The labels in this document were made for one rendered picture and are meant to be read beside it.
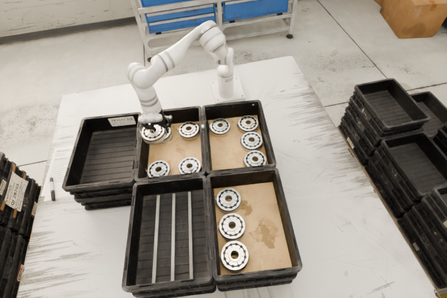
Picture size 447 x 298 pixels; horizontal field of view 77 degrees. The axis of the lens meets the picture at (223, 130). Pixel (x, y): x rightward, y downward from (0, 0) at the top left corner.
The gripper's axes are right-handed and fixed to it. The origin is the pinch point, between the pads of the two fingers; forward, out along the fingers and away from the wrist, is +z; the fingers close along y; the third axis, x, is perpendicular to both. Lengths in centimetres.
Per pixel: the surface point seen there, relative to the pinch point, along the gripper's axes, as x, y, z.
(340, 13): -253, -194, 102
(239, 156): 5.8, -33.6, 17.6
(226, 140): -4.3, -28.5, 17.5
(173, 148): -2.5, -2.4, 17.2
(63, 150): -18, 62, 29
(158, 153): -0.6, 5.0, 17.2
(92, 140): -12.6, 39.9, 17.0
